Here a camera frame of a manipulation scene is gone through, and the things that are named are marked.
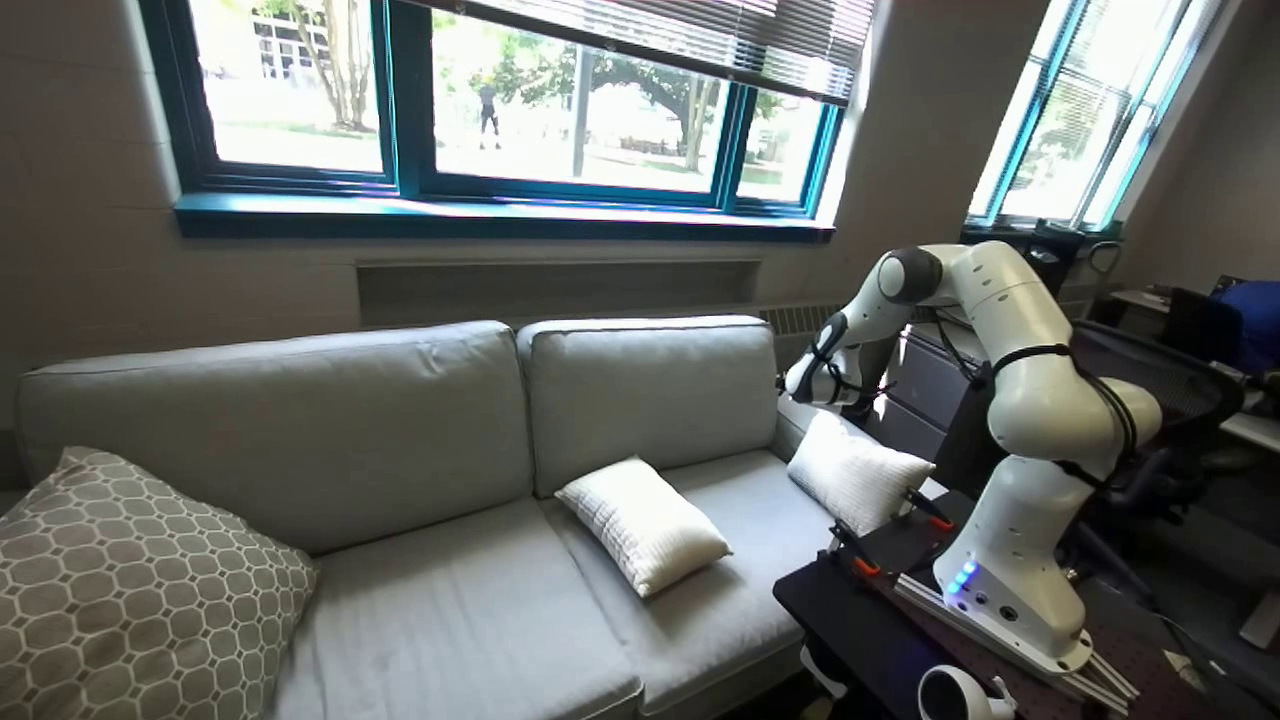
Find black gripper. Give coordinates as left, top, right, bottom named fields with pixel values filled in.
left=778, top=314, right=865, bottom=421

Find radiator vent grille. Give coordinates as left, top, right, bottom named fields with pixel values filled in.
left=761, top=301, right=849, bottom=335

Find grey drawer cabinet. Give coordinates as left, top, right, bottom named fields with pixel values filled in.
left=868, top=326, right=1000, bottom=493

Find orange black bar clamp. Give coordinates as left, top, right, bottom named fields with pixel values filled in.
left=822, top=525, right=891, bottom=583
left=900, top=489, right=958, bottom=536

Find black robot table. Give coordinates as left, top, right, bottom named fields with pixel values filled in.
left=771, top=486, right=1280, bottom=720

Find white cup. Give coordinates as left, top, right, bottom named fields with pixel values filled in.
left=910, top=661, right=1021, bottom=720

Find teal framed side window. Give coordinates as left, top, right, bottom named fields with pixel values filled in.
left=958, top=0, right=1245, bottom=248

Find dark window blinds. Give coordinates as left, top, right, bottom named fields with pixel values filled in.
left=425, top=0, right=889, bottom=108

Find black office chair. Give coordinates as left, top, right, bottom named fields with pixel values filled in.
left=1077, top=278, right=1280, bottom=536

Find grey fabric sofa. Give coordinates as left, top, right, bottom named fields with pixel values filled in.
left=12, top=314, right=953, bottom=720

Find grey lattice patterned cushion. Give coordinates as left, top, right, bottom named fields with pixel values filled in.
left=0, top=440, right=321, bottom=720

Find black camera on stand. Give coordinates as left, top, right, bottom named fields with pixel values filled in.
left=1033, top=234, right=1121, bottom=301

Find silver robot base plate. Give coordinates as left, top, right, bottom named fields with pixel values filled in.
left=889, top=569, right=1142, bottom=715

